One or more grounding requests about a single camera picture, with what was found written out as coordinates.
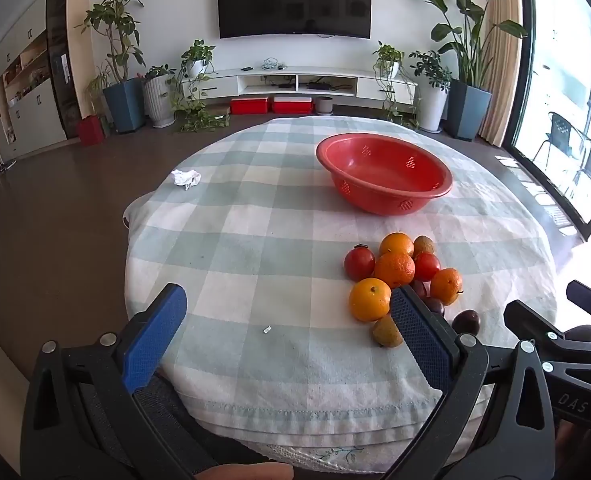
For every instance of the person's leg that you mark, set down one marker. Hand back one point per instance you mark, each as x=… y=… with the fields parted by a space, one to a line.
x=245 y=472

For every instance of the white wall cupboard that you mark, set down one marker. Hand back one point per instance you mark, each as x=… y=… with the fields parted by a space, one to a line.
x=30 y=115

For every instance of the bushy plant in white pot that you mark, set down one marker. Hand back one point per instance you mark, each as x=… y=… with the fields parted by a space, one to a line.
x=431 y=105

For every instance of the grey empty flowerpot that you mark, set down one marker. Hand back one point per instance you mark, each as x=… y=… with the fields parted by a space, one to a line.
x=324 y=105

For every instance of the black wall television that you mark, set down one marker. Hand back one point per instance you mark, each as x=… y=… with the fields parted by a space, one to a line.
x=294 y=0

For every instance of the large-leaf plant in blue pot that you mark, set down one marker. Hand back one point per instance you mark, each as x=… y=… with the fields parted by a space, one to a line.
x=468 y=110

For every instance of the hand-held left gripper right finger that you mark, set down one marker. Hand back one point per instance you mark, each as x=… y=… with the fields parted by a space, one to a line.
x=420 y=340

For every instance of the beige curtain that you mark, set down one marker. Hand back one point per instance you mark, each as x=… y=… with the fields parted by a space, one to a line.
x=500 y=60

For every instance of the dark orange mandarin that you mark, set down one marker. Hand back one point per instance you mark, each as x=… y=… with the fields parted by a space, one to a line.
x=395 y=270

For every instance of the large smooth orange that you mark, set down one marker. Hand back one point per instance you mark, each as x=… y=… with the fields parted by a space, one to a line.
x=396 y=244

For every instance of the small orange with stem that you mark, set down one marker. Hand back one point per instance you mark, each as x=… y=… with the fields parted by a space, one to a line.
x=446 y=286

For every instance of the trailing plant in white pot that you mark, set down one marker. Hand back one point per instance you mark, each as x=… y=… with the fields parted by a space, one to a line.
x=195 y=67
x=389 y=67

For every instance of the brown kiwi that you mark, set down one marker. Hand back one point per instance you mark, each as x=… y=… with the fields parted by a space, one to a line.
x=424 y=245
x=385 y=332

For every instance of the white television cabinet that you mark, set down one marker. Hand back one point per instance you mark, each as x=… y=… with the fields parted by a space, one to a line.
x=225 y=82

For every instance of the green white checked tablecloth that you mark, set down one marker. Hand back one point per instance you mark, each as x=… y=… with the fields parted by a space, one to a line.
x=255 y=240

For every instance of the red plum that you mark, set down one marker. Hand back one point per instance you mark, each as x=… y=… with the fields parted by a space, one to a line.
x=418 y=288

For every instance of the red storage box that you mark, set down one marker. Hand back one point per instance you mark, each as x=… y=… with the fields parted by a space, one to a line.
x=249 y=106
x=293 y=105

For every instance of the tall tree in blue pot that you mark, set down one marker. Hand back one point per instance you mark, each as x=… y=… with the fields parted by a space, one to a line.
x=124 y=105

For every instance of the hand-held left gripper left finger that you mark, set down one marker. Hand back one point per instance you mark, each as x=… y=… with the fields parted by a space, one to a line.
x=154 y=342

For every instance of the red floor box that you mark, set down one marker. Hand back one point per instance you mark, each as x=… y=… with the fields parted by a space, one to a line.
x=90 y=131

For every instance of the plant in white ribbed pot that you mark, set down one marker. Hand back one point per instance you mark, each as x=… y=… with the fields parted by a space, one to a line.
x=159 y=102

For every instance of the red plastic colander basket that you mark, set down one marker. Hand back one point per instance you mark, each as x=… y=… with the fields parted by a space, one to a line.
x=375 y=160

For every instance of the round orange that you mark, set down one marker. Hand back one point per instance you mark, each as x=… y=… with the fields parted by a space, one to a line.
x=370 y=300

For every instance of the crumpled white tissue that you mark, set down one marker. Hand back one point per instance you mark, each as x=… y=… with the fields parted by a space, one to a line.
x=185 y=177

